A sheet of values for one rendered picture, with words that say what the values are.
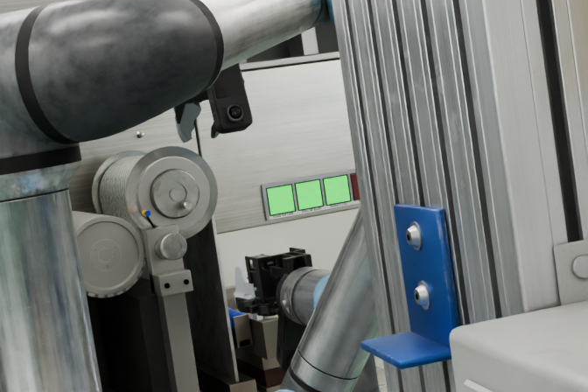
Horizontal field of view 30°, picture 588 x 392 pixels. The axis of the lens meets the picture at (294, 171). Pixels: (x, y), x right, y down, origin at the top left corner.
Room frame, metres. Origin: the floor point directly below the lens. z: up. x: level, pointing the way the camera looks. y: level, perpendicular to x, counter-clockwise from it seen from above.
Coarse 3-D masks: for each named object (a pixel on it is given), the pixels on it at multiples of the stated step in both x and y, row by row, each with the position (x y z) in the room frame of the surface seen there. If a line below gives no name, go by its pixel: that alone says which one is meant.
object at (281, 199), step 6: (282, 186) 2.11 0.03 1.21; (288, 186) 2.12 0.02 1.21; (270, 192) 2.10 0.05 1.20; (276, 192) 2.11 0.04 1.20; (282, 192) 2.11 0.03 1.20; (288, 192) 2.12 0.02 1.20; (270, 198) 2.10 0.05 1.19; (276, 198) 2.11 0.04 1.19; (282, 198) 2.11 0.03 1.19; (288, 198) 2.12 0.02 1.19; (270, 204) 2.10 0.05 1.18; (276, 204) 2.11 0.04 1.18; (282, 204) 2.11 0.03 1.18; (288, 204) 2.11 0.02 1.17; (270, 210) 2.10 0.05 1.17; (276, 210) 2.10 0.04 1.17; (282, 210) 2.11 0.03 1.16; (288, 210) 2.11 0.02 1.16; (294, 210) 2.12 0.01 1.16
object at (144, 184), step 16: (160, 160) 1.69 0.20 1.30; (176, 160) 1.70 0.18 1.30; (144, 176) 1.68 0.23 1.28; (192, 176) 1.71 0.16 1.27; (144, 192) 1.68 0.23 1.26; (208, 192) 1.71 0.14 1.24; (144, 208) 1.67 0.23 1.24; (160, 224) 1.68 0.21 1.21; (176, 224) 1.69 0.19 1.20; (192, 224) 1.70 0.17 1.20
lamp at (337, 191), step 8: (344, 176) 2.16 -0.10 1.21; (328, 184) 2.15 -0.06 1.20; (336, 184) 2.15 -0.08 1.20; (344, 184) 2.16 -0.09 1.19; (328, 192) 2.15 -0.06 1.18; (336, 192) 2.15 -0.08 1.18; (344, 192) 2.16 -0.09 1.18; (328, 200) 2.15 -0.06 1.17; (336, 200) 2.15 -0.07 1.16; (344, 200) 2.16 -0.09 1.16
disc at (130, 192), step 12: (144, 156) 1.69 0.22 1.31; (156, 156) 1.70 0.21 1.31; (168, 156) 1.70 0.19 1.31; (180, 156) 1.71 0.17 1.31; (192, 156) 1.72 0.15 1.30; (132, 168) 1.68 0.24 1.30; (144, 168) 1.69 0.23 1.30; (204, 168) 1.72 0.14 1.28; (132, 180) 1.68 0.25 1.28; (132, 192) 1.68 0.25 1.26; (216, 192) 1.73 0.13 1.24; (132, 204) 1.68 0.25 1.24; (216, 204) 1.73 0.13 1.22; (132, 216) 1.68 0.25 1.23; (204, 216) 1.72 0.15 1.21; (192, 228) 1.71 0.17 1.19
